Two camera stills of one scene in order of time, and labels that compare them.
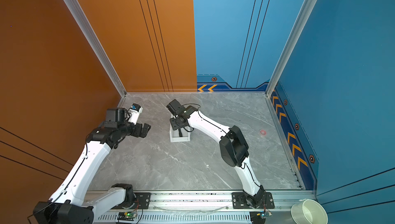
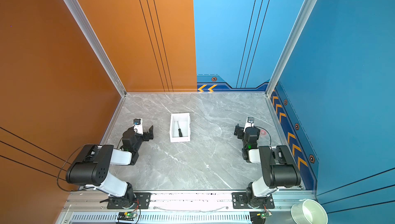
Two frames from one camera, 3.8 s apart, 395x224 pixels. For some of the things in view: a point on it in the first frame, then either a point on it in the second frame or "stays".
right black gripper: [174, 126] → [240, 129]
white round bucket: [308, 211] stays
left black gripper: [138, 132] → [151, 136]
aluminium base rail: [208, 208] stays
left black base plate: [142, 201] stays
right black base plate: [239, 201] stays
